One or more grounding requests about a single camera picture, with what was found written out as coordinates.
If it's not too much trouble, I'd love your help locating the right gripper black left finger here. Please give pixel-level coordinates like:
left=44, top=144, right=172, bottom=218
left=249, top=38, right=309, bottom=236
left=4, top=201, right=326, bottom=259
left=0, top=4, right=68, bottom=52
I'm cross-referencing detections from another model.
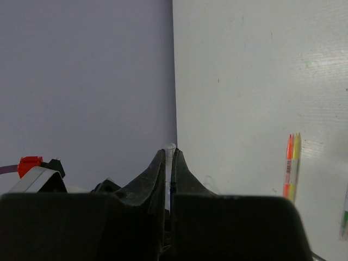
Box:
left=1, top=150, right=165, bottom=260

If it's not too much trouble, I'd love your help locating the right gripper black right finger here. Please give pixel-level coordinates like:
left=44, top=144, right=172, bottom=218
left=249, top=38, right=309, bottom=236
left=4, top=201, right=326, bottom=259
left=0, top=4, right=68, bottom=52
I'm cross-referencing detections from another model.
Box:
left=171, top=150, right=312, bottom=260

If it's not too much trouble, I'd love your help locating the green pen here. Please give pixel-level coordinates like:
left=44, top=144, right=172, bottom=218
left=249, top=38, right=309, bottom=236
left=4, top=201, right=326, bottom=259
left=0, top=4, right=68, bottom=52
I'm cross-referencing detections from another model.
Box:
left=339, top=190, right=348, bottom=241

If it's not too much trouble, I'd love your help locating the orange pen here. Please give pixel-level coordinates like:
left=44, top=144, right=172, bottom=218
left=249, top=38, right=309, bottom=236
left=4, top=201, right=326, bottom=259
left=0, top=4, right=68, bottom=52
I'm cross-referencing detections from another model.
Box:
left=283, top=134, right=294, bottom=198

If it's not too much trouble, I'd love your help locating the yellow pen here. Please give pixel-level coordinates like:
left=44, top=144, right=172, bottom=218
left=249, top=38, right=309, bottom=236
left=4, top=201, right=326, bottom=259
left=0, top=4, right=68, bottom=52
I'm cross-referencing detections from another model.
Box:
left=289, top=133, right=301, bottom=203

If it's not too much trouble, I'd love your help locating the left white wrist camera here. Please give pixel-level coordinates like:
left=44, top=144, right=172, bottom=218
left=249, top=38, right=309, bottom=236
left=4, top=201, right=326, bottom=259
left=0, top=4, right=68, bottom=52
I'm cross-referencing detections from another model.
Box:
left=8, top=159, right=67, bottom=193

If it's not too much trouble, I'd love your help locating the red cable connector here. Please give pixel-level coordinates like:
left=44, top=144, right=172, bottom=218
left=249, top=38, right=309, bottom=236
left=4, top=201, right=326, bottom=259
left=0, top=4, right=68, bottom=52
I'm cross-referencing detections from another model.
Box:
left=17, top=156, right=43, bottom=178

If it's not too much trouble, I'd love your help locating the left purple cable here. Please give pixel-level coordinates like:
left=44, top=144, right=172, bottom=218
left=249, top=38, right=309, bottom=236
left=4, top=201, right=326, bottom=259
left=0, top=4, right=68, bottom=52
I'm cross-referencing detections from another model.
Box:
left=0, top=164, right=20, bottom=175

